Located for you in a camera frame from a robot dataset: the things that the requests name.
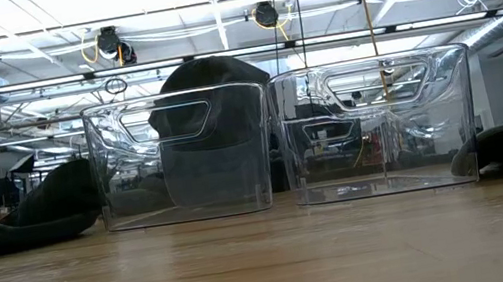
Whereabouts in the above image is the black ceiling cable reel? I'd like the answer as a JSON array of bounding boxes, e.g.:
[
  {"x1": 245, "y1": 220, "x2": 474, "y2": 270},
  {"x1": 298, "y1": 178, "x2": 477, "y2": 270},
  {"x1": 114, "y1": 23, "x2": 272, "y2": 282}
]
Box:
[
  {"x1": 94, "y1": 21, "x2": 139, "y2": 70},
  {"x1": 251, "y1": 0, "x2": 282, "y2": 31}
]

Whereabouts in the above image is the black cable ring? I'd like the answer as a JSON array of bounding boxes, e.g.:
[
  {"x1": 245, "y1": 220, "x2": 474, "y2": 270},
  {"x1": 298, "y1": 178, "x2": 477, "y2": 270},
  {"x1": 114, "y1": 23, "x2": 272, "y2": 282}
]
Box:
[{"x1": 102, "y1": 75, "x2": 129, "y2": 97}]

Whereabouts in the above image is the blue-grey cap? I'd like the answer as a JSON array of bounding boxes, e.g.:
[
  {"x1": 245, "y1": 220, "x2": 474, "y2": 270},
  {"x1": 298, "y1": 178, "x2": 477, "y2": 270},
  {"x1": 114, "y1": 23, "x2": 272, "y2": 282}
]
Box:
[{"x1": 140, "y1": 47, "x2": 290, "y2": 213}]

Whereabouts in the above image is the clear plastic bin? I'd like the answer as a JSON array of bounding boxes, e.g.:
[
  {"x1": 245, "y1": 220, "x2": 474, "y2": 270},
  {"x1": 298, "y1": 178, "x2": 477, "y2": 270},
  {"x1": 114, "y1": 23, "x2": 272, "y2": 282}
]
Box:
[
  {"x1": 265, "y1": 40, "x2": 490, "y2": 212},
  {"x1": 78, "y1": 76, "x2": 287, "y2": 238}
]

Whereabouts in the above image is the yellow cable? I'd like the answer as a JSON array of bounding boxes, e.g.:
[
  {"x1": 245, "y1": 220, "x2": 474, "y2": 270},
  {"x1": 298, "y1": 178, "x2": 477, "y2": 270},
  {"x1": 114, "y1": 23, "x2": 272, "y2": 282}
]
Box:
[{"x1": 357, "y1": 0, "x2": 393, "y2": 103}]

